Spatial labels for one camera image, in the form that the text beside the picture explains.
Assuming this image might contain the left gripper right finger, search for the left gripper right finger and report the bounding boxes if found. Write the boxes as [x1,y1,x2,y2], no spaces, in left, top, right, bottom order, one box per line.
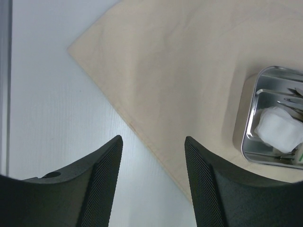
[184,136,303,227]

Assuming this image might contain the beige cloth drape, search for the beige cloth drape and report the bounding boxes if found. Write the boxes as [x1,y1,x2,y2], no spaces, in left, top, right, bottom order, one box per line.
[68,0,303,198]

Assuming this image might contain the left aluminium frame post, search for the left aluminium frame post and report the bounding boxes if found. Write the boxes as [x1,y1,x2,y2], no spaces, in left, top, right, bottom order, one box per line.
[0,0,13,176]

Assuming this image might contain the green sachet packet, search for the green sachet packet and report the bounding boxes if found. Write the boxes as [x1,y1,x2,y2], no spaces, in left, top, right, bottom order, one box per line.
[294,146,303,165]

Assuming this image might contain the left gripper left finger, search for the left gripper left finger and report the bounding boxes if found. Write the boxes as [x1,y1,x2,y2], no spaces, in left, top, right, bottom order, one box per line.
[0,136,123,227]

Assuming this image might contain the steel tweezers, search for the steel tweezers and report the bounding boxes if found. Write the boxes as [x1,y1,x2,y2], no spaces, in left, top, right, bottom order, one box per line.
[287,87,303,96]
[277,97,303,107]

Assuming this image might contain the white gauze pad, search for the white gauze pad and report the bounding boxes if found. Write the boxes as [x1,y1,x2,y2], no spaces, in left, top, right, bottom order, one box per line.
[255,107,303,153]

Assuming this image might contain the stainless steel tray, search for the stainless steel tray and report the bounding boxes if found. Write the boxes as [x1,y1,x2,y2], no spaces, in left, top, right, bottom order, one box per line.
[233,66,303,169]

